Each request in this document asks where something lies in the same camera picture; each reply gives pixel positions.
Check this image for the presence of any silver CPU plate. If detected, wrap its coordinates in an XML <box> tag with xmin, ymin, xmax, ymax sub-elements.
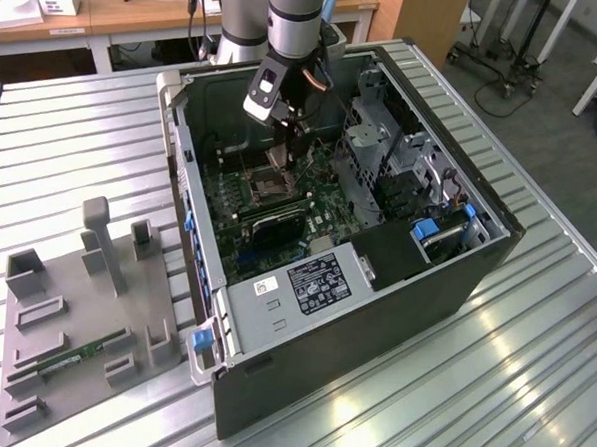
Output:
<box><xmin>263</xmin><ymin>145</ymin><xmax>291</xmax><ymax>174</ymax></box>

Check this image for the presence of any metal CPU socket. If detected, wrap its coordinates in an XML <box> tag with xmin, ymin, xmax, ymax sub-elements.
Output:
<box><xmin>242</xmin><ymin>163</ymin><xmax>306</xmax><ymax>211</ymax></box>

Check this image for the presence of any black plastic cover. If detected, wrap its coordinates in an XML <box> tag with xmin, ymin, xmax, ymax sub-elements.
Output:
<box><xmin>348</xmin><ymin>219</ymin><xmax>434</xmax><ymax>295</ymax></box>

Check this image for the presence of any perforated metal drive cage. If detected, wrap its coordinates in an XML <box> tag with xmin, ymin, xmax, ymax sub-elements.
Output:
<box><xmin>334</xmin><ymin>94</ymin><xmax>404</xmax><ymax>228</ymax></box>

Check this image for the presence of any pale blue teach pendant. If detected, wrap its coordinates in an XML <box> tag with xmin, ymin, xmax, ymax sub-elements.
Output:
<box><xmin>318</xmin><ymin>0</ymin><xmax>340</xmax><ymax>25</ymax></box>

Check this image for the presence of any green motherboard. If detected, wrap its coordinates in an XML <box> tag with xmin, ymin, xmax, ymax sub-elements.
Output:
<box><xmin>194</xmin><ymin>130</ymin><xmax>387</xmax><ymax>292</ymax></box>

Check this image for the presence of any silver disk bay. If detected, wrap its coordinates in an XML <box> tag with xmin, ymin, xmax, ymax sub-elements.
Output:
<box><xmin>385</xmin><ymin>128</ymin><xmax>447</xmax><ymax>182</ymax></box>

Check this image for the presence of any black plastic fan shroud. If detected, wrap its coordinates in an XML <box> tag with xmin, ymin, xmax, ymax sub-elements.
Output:
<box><xmin>248</xmin><ymin>206</ymin><xmax>309</xmax><ymax>254</ymax></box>

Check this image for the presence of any wooden cabinet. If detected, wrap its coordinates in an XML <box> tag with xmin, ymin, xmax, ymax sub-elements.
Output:
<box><xmin>394</xmin><ymin>0</ymin><xmax>470</xmax><ymax>73</ymax></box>

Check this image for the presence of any blue disk carrier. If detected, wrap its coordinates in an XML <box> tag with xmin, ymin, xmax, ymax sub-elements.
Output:
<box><xmin>407</xmin><ymin>213</ymin><xmax>470</xmax><ymax>267</ymax></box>

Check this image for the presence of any grey power supply unit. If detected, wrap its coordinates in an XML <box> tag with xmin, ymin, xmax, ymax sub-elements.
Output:
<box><xmin>220</xmin><ymin>237</ymin><xmax>378</xmax><ymax>363</ymax></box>

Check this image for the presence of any black wheeled stand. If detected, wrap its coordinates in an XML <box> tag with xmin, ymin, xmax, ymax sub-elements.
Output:
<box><xmin>444</xmin><ymin>0</ymin><xmax>552</xmax><ymax>100</ymax></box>

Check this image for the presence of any black open PC case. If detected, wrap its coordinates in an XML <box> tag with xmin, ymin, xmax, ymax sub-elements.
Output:
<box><xmin>136</xmin><ymin>24</ymin><xmax>534</xmax><ymax>447</ymax></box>

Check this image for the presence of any blue case latch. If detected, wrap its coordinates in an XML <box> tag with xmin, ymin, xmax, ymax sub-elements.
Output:
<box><xmin>190</xmin><ymin>329</ymin><xmax>214</xmax><ymax>355</ymax></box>

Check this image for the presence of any white flat box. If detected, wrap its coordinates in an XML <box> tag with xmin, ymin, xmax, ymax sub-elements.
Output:
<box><xmin>0</xmin><ymin>0</ymin><xmax>45</xmax><ymax>34</ymax></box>

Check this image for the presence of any grey parts rack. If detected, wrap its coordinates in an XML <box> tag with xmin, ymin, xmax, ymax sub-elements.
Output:
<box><xmin>0</xmin><ymin>191</ymin><xmax>194</xmax><ymax>447</ymax></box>

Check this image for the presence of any green RAM stick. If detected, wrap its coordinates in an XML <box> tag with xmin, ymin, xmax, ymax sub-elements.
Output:
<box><xmin>33</xmin><ymin>323</ymin><xmax>128</xmax><ymax>382</ymax></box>

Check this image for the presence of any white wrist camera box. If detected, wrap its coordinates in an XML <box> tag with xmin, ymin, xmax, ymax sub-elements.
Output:
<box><xmin>241</xmin><ymin>58</ymin><xmax>289</xmax><ymax>128</ymax></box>

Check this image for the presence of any black hanging cable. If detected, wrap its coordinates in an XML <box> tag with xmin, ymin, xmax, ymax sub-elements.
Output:
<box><xmin>184</xmin><ymin>0</ymin><xmax>216</xmax><ymax>60</ymax></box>

